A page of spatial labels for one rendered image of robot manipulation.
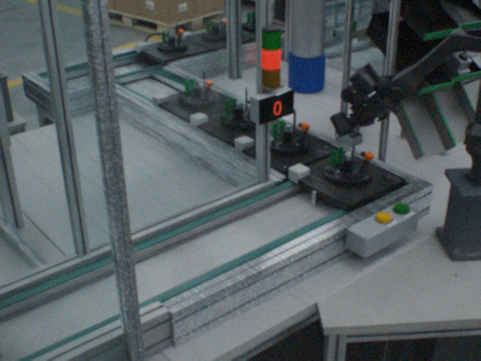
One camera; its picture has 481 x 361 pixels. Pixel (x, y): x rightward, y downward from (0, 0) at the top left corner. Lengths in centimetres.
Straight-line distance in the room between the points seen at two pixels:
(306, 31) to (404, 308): 142
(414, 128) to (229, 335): 90
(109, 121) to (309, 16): 171
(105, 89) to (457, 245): 108
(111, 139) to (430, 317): 88
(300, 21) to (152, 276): 144
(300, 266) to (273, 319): 16
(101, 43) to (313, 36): 176
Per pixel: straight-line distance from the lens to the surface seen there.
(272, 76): 178
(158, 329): 150
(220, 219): 182
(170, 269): 168
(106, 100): 114
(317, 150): 212
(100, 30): 111
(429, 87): 200
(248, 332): 157
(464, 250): 186
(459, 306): 172
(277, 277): 165
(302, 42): 279
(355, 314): 164
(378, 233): 175
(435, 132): 214
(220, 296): 155
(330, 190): 190
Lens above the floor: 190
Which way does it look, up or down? 29 degrees down
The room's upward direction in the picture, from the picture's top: 1 degrees counter-clockwise
